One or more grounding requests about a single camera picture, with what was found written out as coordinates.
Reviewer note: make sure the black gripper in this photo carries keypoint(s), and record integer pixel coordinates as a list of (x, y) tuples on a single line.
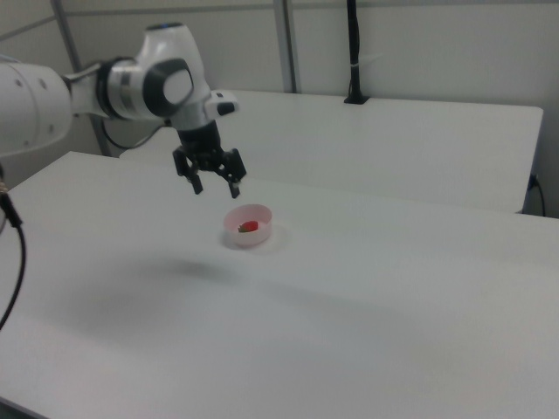
[(201, 146)]

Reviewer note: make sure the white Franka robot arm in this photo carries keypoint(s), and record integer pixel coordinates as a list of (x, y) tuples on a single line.
[(131, 89)]

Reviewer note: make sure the black pole with clamp base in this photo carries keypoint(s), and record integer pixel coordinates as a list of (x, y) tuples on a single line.
[(354, 52)]

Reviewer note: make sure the grey partition frame post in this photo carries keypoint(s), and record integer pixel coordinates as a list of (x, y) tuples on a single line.
[(289, 43)]

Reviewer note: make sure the grey slanted frame post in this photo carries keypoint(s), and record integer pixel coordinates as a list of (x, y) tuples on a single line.
[(70, 39)]

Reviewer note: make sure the red strawberry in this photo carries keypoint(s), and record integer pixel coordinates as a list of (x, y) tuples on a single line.
[(249, 226)]

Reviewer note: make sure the white side table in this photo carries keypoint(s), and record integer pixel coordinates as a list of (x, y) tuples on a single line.
[(371, 144)]

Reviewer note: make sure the pink plastic bowl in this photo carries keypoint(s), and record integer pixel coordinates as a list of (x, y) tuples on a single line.
[(255, 233)]

